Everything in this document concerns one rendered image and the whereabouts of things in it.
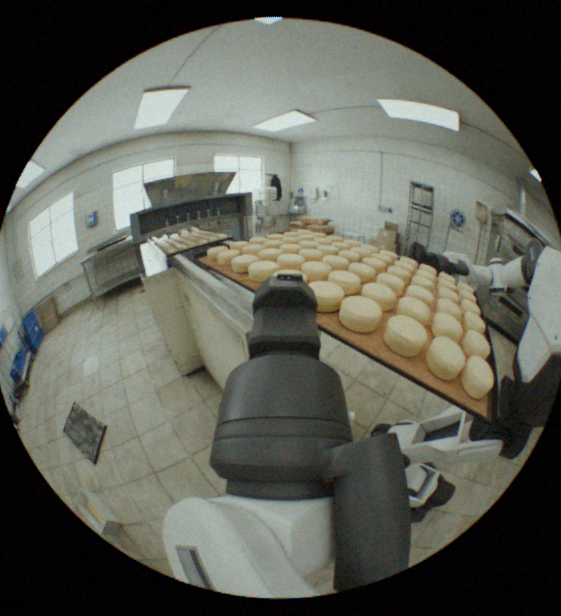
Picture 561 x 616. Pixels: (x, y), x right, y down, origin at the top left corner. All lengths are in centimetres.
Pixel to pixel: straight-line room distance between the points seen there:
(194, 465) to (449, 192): 505
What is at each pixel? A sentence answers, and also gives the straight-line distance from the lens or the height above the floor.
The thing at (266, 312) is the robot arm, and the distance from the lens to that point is 15.
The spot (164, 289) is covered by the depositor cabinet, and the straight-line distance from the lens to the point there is 108.
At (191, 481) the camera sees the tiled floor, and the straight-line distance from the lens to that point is 123.
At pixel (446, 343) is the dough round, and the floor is 102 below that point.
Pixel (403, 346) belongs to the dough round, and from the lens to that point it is 20.
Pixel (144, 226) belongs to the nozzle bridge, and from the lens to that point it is 108.
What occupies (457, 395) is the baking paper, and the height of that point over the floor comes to 100.
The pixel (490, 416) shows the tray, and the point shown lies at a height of 100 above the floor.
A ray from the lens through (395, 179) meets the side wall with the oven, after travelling 453.
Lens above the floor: 113
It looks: 33 degrees down
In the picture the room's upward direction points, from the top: straight up
